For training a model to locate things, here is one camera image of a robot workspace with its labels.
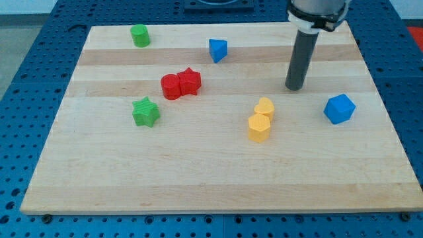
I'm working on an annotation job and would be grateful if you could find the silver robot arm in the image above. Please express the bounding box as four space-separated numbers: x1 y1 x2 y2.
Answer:
287 0 351 34

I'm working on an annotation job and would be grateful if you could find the blue cube block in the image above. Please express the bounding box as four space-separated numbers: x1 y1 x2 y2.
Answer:
323 94 356 124

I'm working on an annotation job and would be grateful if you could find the wooden board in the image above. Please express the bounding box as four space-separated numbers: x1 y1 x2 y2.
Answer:
20 22 422 215

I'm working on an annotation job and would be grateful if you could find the red star block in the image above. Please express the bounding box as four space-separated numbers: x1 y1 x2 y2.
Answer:
176 67 202 95

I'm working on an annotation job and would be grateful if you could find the yellow hexagon block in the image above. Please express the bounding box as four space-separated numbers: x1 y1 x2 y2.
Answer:
248 114 271 143

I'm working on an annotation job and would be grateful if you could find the red cylinder block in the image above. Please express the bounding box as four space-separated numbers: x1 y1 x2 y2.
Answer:
161 74 181 100

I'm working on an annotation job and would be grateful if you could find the yellow heart block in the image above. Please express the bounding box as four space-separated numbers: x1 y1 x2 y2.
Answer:
254 97 275 122

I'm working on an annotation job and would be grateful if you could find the green star block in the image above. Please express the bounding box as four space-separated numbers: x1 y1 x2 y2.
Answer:
132 97 160 128

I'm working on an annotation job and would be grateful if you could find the blue triangular prism block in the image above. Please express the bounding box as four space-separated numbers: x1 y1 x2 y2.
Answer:
209 39 227 63

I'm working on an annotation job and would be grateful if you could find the green cylinder block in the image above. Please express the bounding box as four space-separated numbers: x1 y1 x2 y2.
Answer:
130 24 150 48

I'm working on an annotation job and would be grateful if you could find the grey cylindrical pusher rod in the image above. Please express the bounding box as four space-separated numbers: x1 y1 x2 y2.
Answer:
285 30 319 91

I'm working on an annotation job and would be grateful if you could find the red object at edge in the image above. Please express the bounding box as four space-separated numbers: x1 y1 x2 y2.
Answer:
407 26 423 51

